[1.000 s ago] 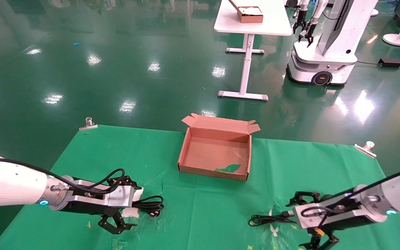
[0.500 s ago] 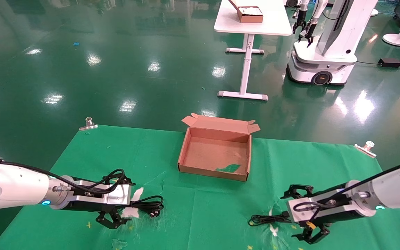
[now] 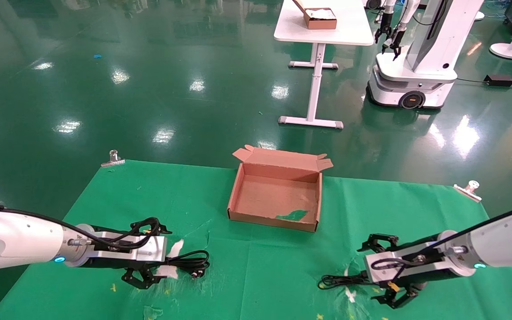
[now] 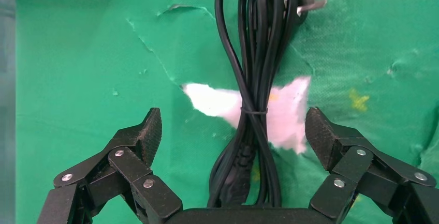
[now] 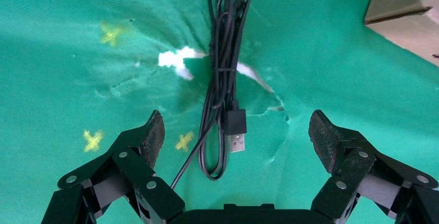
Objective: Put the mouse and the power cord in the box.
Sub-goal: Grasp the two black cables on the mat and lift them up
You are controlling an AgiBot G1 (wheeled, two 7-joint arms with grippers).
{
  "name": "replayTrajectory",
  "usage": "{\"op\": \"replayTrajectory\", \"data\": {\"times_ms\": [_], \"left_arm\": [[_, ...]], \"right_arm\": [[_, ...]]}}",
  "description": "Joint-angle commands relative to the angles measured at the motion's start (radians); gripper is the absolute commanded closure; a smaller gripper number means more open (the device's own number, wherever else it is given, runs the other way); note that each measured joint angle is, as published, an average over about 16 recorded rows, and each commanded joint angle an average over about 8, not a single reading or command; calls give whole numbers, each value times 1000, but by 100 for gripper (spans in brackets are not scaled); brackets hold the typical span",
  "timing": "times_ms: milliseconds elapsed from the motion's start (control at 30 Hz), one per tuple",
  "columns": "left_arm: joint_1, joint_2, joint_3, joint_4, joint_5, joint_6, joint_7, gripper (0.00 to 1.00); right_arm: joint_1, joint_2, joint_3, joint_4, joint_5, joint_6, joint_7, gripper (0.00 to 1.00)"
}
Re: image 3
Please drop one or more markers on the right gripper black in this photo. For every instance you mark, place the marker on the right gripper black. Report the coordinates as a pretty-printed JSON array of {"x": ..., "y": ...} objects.
[{"x": 429, "y": 276}]

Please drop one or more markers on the white pedestal table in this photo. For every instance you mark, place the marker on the white pedestal table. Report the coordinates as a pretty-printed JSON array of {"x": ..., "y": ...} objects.
[{"x": 345, "y": 26}]

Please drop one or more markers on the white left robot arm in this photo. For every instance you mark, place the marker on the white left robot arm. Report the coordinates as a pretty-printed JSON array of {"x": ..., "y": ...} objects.
[{"x": 16, "y": 240}]

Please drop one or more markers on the silver metal cloth clip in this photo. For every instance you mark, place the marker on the silver metal cloth clip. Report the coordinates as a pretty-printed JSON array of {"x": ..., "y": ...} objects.
[
  {"x": 114, "y": 159},
  {"x": 469, "y": 190}
]

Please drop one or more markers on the bystander robot arm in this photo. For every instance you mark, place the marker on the bystander robot arm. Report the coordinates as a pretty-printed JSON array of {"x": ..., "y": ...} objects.
[
  {"x": 385, "y": 26},
  {"x": 398, "y": 40}
]

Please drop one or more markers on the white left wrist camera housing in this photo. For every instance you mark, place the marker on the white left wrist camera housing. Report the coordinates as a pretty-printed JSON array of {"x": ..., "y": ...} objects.
[{"x": 145, "y": 249}]

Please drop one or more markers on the open shallow cardboard box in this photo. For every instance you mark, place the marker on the open shallow cardboard box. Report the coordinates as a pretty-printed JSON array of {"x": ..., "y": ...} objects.
[{"x": 274, "y": 195}]

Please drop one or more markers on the white wheeled bystander robot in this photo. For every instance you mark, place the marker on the white wheeled bystander robot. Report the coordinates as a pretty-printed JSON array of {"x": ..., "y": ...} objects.
[{"x": 394, "y": 89}]

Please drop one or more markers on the small brown cardboard box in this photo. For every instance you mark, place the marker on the small brown cardboard box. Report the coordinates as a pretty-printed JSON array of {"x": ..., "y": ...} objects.
[{"x": 320, "y": 22}]

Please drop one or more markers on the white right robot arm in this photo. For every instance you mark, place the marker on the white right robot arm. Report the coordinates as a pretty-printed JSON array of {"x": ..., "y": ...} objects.
[{"x": 505, "y": 242}]

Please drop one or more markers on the large green tablecloth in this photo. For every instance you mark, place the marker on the large green tablecloth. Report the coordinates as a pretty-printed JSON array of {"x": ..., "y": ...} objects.
[{"x": 282, "y": 275}]

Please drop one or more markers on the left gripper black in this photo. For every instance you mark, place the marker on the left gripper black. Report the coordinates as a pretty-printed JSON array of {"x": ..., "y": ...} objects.
[{"x": 109, "y": 264}]

